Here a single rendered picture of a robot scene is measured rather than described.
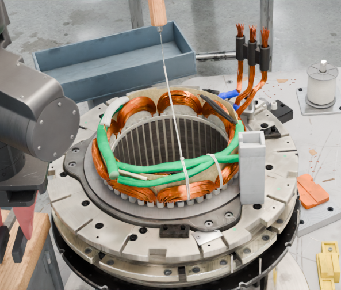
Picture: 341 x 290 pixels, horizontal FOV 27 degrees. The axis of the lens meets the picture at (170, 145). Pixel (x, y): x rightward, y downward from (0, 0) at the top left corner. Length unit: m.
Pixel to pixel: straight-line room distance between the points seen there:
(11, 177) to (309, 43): 2.53
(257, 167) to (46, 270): 0.32
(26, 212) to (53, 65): 0.56
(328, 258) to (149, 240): 0.44
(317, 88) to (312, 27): 1.78
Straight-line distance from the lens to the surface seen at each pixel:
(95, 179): 0.89
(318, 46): 3.12
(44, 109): 0.59
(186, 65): 1.17
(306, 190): 1.29
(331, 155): 1.40
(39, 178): 0.69
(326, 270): 1.17
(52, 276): 0.99
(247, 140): 0.82
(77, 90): 1.14
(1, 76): 0.61
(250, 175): 0.82
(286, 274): 1.17
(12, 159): 0.69
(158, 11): 0.78
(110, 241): 0.83
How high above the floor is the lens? 1.71
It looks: 41 degrees down
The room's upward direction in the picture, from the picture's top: 5 degrees counter-clockwise
